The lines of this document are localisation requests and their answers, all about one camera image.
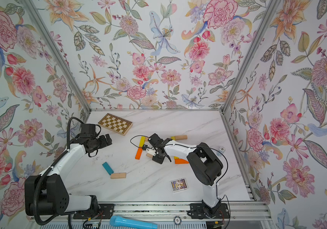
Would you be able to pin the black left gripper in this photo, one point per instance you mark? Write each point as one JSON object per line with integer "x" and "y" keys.
{"x": 105, "y": 143}

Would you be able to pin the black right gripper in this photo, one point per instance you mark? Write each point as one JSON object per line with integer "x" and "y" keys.
{"x": 159, "y": 161}

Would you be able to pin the orange block front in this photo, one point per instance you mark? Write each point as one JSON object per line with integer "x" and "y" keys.
{"x": 180, "y": 161}

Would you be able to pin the orange block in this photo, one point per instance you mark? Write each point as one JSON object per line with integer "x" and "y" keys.
{"x": 180, "y": 161}
{"x": 139, "y": 153}

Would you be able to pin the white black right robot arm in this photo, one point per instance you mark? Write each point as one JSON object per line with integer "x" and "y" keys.
{"x": 206, "y": 166}

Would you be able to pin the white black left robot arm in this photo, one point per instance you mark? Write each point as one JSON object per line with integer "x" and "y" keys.
{"x": 46, "y": 193}

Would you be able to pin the wooden folding chessboard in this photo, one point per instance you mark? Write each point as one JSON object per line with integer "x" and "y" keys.
{"x": 115, "y": 124}

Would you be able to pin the teal block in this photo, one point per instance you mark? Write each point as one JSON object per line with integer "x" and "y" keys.
{"x": 107, "y": 168}

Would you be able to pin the playing card box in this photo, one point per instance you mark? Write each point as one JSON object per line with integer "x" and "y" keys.
{"x": 179, "y": 185}

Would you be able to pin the blue microphone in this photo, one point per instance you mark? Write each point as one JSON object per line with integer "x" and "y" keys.
{"x": 118, "y": 221}

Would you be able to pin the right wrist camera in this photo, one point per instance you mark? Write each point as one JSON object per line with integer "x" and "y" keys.
{"x": 155, "y": 140}

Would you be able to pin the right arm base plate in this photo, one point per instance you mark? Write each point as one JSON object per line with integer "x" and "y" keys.
{"x": 202, "y": 211}

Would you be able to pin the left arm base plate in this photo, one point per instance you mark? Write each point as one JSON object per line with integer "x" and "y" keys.
{"x": 103, "y": 211}

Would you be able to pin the aluminium front rail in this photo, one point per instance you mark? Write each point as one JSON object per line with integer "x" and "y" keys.
{"x": 166, "y": 211}

